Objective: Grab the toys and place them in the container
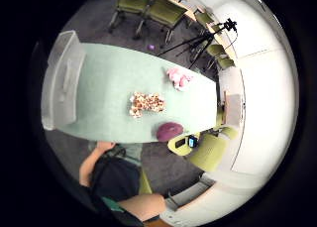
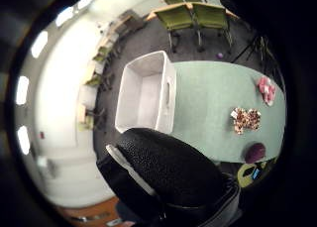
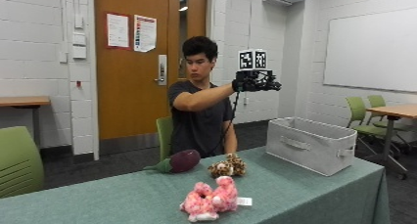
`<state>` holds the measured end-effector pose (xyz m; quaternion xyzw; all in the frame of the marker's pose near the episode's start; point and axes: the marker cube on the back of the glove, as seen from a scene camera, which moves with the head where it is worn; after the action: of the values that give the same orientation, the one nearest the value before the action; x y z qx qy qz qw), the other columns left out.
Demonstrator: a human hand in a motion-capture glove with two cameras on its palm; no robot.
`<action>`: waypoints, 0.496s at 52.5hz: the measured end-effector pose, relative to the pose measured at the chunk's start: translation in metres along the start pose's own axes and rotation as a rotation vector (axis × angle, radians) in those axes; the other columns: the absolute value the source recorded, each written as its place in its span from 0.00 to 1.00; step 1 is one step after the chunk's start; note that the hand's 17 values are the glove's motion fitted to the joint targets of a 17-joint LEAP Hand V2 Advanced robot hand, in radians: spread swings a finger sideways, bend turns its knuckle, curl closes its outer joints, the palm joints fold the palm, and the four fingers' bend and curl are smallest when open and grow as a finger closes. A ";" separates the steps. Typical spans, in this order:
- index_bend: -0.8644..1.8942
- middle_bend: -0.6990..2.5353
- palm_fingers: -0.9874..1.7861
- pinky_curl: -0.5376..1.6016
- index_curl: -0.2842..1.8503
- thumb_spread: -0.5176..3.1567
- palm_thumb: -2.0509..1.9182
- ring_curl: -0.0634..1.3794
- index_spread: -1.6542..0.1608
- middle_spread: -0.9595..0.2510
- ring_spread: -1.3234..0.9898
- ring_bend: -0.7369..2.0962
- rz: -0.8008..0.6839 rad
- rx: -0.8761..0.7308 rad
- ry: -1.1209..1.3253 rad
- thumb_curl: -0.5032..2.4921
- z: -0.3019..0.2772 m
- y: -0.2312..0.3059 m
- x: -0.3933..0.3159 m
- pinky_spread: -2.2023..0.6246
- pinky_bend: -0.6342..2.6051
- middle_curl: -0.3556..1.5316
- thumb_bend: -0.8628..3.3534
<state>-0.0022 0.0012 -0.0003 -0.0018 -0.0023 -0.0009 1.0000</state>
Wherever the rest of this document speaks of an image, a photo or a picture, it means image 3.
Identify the white marker cube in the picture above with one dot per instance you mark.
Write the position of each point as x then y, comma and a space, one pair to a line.
252, 59

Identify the the person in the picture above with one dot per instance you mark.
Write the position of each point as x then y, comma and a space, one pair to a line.
200, 103

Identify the grey fabric storage bin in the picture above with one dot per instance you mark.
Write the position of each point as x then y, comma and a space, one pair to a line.
311, 145

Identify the green chair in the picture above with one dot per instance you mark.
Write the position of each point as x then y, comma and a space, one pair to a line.
19, 162
360, 119
164, 136
383, 114

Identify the whiteboard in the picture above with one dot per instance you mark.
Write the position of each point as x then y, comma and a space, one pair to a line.
371, 51

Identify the spotted leopard soft toy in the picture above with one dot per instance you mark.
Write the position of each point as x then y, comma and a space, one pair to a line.
228, 167

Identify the wooden table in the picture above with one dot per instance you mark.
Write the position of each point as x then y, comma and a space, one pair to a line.
393, 119
24, 101

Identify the purple eggplant soft toy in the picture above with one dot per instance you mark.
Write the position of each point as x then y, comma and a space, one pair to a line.
180, 162

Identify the wooden door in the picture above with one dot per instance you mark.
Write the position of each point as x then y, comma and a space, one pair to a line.
135, 64

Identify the white paper poster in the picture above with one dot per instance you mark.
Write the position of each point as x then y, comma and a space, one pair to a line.
144, 33

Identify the green tablecloth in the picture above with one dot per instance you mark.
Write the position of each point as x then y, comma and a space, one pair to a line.
195, 191

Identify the pink spotted soft toy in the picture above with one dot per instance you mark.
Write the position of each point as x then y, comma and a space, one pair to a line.
211, 199

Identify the red framed paper notice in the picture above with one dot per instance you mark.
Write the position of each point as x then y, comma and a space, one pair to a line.
117, 30

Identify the white wall switch box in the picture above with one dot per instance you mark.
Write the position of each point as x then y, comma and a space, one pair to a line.
79, 41

